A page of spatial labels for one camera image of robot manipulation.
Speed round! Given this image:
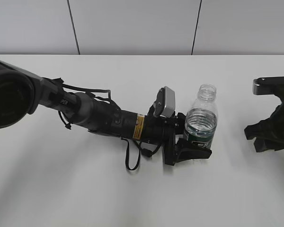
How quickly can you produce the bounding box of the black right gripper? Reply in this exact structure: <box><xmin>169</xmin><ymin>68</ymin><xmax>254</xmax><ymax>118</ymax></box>
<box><xmin>244</xmin><ymin>94</ymin><xmax>284</xmax><ymax>153</ymax></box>

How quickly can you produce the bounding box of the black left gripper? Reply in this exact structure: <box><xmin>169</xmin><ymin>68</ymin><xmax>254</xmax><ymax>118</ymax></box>
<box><xmin>163</xmin><ymin>112</ymin><xmax>212</xmax><ymax>166</ymax></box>

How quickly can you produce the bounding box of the clear water bottle green label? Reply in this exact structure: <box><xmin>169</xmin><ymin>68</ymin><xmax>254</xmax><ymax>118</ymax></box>
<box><xmin>183</xmin><ymin>84</ymin><xmax>218</xmax><ymax>149</ymax></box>

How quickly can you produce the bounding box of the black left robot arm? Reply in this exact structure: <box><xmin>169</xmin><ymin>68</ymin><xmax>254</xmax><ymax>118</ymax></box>
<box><xmin>0</xmin><ymin>60</ymin><xmax>212</xmax><ymax>166</ymax></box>

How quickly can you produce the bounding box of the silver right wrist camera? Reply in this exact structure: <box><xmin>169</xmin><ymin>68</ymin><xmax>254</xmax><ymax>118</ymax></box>
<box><xmin>252</xmin><ymin>76</ymin><xmax>284</xmax><ymax>96</ymax></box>

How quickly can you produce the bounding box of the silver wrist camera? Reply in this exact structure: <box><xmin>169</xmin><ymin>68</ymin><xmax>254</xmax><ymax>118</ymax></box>
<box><xmin>148</xmin><ymin>86</ymin><xmax>176</xmax><ymax>118</ymax></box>
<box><xmin>252</xmin><ymin>76</ymin><xmax>284</xmax><ymax>96</ymax></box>

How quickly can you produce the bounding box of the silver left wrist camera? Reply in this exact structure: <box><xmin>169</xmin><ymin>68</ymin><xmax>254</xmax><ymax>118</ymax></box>
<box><xmin>148</xmin><ymin>86</ymin><xmax>176</xmax><ymax>118</ymax></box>

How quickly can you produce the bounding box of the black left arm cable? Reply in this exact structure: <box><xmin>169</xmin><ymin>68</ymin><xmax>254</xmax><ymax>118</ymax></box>
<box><xmin>124</xmin><ymin>139</ymin><xmax>164</xmax><ymax>171</ymax></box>

